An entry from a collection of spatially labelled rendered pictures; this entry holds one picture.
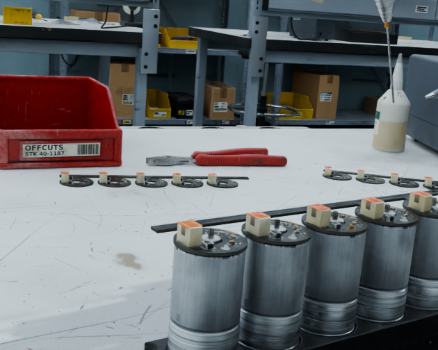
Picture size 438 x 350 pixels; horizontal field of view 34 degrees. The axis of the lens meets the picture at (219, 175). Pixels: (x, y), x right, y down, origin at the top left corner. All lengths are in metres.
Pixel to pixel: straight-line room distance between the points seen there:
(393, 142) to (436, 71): 0.09
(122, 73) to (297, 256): 4.17
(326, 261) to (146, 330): 0.09
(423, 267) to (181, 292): 0.11
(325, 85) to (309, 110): 0.21
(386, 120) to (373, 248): 0.47
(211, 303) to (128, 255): 0.17
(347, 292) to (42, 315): 0.14
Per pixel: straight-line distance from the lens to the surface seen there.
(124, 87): 4.42
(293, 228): 0.26
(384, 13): 0.25
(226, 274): 0.23
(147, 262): 0.39
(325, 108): 5.01
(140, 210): 0.48
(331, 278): 0.27
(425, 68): 0.80
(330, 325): 0.28
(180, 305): 0.24
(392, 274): 0.29
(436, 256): 0.31
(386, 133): 0.75
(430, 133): 0.77
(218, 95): 4.58
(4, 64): 4.71
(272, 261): 0.25
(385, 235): 0.28
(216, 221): 0.26
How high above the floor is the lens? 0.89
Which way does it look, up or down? 14 degrees down
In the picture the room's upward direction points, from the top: 4 degrees clockwise
